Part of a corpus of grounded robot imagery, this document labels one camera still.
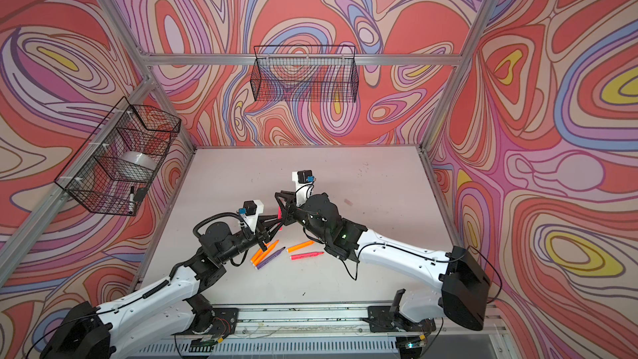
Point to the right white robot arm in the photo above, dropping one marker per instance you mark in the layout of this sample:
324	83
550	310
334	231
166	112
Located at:
459	285

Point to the purple pen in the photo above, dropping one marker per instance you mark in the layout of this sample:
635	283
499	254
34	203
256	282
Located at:
270	258

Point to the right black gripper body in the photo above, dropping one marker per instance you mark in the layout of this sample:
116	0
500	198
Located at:
295	205

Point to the pink highlighter pen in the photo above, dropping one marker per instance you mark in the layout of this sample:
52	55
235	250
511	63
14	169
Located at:
310	255
280	218

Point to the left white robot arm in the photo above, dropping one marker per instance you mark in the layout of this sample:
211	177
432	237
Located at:
174	304

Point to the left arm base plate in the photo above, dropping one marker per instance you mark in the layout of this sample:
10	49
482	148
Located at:
217	322

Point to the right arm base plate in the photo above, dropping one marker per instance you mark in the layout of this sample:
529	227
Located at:
384	319

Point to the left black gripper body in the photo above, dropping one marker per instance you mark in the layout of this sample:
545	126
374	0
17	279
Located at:
262	227

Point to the orange highlighter pen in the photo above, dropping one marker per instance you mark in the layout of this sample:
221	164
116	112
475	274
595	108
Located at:
297	247

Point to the black wire basket left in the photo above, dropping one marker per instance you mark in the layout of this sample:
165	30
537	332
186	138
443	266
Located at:
128	147

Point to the black wire basket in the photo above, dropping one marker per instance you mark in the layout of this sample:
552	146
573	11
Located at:
128	147
305	73

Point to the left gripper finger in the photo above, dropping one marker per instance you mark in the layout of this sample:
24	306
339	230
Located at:
270	233
268	219

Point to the black wire basket back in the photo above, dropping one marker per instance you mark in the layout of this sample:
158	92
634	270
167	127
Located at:
305	73

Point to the orange pen left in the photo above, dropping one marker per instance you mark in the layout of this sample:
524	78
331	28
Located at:
257	255

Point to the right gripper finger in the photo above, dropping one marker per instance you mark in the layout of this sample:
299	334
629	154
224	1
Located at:
286	196
289	211

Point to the aluminium front rail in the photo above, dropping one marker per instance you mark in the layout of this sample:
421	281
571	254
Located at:
261	321

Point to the orange pen middle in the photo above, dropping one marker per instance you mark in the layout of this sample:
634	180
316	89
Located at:
264	254

